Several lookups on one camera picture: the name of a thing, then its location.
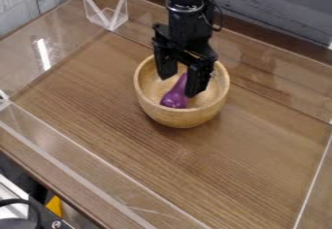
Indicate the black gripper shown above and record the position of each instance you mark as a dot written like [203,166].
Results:
[183,41]

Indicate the purple toy eggplant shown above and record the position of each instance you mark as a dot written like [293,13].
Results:
[175,99]

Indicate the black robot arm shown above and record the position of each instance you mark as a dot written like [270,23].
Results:
[182,42]

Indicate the brown wooden bowl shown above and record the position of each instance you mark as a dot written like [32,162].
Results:
[203,107]

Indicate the yellow label sticker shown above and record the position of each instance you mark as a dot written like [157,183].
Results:
[56,206]

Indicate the clear acrylic corner bracket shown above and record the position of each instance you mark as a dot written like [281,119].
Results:
[108,18]

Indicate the clear acrylic tray wall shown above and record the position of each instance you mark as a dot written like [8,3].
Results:
[253,170]

